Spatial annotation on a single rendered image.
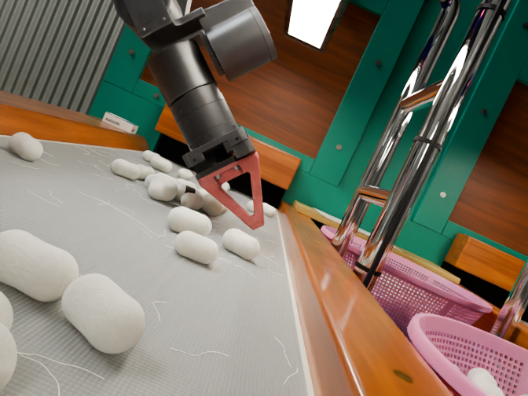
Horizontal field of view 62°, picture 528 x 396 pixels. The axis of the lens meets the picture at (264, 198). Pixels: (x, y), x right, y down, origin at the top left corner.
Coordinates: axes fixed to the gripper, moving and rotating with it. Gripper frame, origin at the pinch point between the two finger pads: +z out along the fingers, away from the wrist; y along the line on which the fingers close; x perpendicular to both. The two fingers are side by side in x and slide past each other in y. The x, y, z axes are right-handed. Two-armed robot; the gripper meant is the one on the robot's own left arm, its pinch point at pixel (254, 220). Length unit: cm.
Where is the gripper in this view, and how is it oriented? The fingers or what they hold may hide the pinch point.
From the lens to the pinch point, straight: 47.6
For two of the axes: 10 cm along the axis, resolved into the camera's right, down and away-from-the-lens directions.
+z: 4.4, 8.9, 0.6
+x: -9.0, 4.4, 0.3
